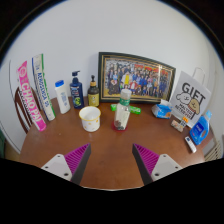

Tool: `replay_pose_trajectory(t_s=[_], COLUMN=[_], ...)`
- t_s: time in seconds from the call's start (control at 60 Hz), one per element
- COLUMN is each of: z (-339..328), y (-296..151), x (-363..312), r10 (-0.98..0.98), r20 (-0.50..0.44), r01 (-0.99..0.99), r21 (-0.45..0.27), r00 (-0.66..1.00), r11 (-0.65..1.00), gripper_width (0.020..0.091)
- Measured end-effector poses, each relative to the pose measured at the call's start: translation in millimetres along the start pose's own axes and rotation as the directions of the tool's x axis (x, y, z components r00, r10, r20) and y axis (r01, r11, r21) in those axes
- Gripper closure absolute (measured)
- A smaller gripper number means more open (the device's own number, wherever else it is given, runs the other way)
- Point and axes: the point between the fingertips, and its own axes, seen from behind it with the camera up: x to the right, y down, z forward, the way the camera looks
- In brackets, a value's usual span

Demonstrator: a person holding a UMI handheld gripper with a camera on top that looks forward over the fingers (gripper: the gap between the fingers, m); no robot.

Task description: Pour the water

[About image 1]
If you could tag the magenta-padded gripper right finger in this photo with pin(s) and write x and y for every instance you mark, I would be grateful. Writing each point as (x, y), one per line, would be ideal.
(165, 165)

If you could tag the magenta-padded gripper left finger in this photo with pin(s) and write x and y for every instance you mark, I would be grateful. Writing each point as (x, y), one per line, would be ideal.
(59, 165)

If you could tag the clear green-labelled plastic bottle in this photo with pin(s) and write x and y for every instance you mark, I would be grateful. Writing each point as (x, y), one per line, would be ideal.
(122, 113)

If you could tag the white remote control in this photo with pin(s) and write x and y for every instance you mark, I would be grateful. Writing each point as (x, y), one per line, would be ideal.
(190, 144)

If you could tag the colourful puzzle cube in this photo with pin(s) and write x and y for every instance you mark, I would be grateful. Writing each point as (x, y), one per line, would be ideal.
(184, 122)

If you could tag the blue detergent bottle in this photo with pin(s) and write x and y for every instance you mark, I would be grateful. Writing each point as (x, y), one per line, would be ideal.
(199, 130)

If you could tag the white radiator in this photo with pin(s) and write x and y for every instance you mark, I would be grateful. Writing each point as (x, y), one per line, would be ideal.
(214, 152)

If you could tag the white yellow-rimmed cup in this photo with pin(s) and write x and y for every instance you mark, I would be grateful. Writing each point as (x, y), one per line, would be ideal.
(90, 121)

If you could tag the blue tissue pack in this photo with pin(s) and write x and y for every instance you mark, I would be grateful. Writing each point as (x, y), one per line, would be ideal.
(162, 110)

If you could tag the small green packet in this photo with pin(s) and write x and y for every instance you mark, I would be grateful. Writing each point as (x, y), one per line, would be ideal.
(135, 110)
(114, 107)

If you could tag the white blue-capped bottle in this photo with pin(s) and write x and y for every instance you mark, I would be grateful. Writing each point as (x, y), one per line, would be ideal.
(62, 98)

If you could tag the dark blue pump bottle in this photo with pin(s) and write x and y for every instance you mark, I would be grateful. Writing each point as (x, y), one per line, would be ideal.
(77, 95)

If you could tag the white paper gift bag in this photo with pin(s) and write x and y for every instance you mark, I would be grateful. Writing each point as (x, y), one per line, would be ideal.
(190, 96)

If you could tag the pink long box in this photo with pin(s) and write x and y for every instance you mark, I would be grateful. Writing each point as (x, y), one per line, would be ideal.
(30, 96)

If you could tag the amber yellow-labelled pump bottle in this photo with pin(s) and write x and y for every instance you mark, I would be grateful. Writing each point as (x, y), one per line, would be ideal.
(93, 96)

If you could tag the white green long box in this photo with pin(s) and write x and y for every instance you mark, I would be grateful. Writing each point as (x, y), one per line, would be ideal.
(43, 88)

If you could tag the framed group photo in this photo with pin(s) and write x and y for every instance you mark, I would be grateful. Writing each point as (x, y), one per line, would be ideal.
(136, 78)

